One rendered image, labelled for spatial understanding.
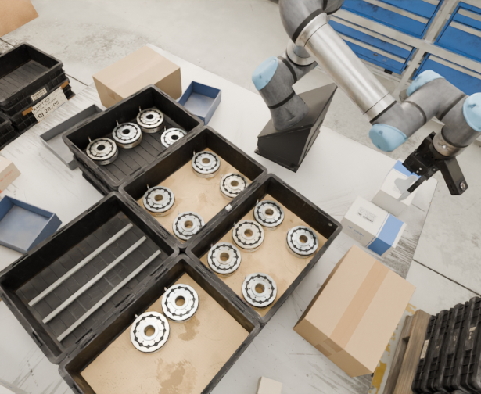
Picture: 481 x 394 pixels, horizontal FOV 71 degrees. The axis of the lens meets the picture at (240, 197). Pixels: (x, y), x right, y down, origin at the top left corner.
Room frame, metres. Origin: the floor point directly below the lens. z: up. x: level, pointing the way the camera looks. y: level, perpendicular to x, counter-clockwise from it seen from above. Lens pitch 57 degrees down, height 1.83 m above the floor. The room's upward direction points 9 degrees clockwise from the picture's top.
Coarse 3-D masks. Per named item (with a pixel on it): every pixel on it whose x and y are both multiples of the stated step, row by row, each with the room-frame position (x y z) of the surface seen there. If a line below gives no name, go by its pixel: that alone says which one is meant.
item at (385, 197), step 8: (400, 160) 0.96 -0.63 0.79; (392, 168) 0.93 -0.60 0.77; (400, 168) 0.92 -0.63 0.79; (392, 176) 0.87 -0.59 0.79; (400, 176) 0.88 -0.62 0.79; (408, 176) 0.89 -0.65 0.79; (384, 184) 0.82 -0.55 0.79; (392, 184) 0.83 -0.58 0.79; (376, 192) 0.82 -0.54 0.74; (384, 192) 0.79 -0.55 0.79; (392, 192) 0.79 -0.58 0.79; (400, 192) 0.80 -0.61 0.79; (376, 200) 0.79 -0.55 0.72; (384, 200) 0.78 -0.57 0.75; (392, 200) 0.77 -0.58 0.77; (408, 200) 0.77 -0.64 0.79; (384, 208) 0.77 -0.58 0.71; (392, 208) 0.76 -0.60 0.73; (400, 208) 0.75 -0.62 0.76
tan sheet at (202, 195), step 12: (228, 168) 0.75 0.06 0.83; (168, 180) 0.66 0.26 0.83; (180, 180) 0.67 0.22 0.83; (192, 180) 0.68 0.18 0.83; (204, 180) 0.68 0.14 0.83; (216, 180) 0.69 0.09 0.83; (180, 192) 0.62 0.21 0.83; (192, 192) 0.62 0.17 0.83; (204, 192) 0.63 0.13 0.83; (216, 192) 0.64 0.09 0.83; (180, 204) 0.57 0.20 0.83; (192, 204) 0.58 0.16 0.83; (204, 204) 0.59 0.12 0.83; (216, 204) 0.59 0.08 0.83; (168, 216) 0.52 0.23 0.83; (204, 216) 0.54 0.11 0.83; (168, 228) 0.47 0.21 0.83
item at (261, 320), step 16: (272, 176) 0.68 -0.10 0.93; (320, 208) 0.58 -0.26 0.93; (336, 224) 0.53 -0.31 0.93; (192, 256) 0.35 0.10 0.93; (320, 256) 0.41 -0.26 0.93; (208, 272) 0.31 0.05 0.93; (304, 272) 0.36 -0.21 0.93; (224, 288) 0.28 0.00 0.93; (288, 288) 0.30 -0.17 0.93; (240, 304) 0.24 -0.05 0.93
